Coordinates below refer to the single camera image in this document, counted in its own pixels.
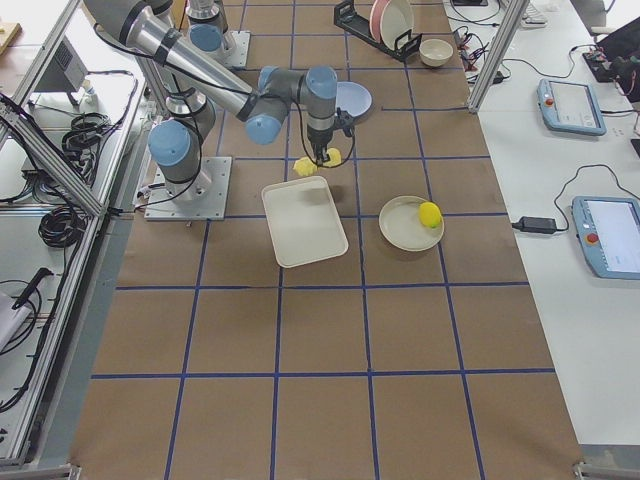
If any pink round plate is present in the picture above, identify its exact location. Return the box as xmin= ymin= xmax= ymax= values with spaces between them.
xmin=369 ymin=0 xmax=388 ymax=43

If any aluminium frame post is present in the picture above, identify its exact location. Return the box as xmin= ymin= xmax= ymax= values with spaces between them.
xmin=467 ymin=0 xmax=528 ymax=114

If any cream bowl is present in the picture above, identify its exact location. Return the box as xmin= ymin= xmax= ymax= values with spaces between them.
xmin=419 ymin=38 xmax=454 ymax=68

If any cream round plate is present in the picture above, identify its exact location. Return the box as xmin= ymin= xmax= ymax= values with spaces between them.
xmin=380 ymin=0 xmax=414 ymax=50

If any black power adapter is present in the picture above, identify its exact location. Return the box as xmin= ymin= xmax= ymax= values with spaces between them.
xmin=518 ymin=216 xmax=557 ymax=234

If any near teach pendant tablet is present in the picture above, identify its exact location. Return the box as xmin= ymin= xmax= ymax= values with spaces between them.
xmin=571 ymin=196 xmax=639 ymax=280

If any far teach pendant tablet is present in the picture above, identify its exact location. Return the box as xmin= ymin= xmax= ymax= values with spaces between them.
xmin=537 ymin=79 xmax=607 ymax=136

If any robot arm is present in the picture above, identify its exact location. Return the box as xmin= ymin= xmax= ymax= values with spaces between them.
xmin=186 ymin=0 xmax=235 ymax=54
xmin=85 ymin=1 xmax=353 ymax=200

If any yellow bread roll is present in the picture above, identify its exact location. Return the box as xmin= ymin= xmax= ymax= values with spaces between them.
xmin=293 ymin=148 xmax=343 ymax=177

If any blue round plate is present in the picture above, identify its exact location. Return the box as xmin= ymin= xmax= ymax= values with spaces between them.
xmin=336 ymin=81 xmax=372 ymax=120

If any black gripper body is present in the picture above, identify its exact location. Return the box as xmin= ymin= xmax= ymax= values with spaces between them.
xmin=306 ymin=115 xmax=355 ymax=160

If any black dish rack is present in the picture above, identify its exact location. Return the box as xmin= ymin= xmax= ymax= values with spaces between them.
xmin=333 ymin=0 xmax=422 ymax=62

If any teach pendant tablet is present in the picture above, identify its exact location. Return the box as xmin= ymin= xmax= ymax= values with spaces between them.
xmin=571 ymin=196 xmax=639 ymax=280
xmin=537 ymin=79 xmax=607 ymax=136

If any yellow lemon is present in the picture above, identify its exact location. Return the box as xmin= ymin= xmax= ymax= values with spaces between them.
xmin=418 ymin=201 xmax=443 ymax=228

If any white rectangular tray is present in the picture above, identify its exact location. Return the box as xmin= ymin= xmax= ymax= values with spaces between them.
xmin=261 ymin=176 xmax=349 ymax=268

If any white oval plate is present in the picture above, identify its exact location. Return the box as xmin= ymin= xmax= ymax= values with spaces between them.
xmin=378 ymin=196 xmax=444 ymax=252

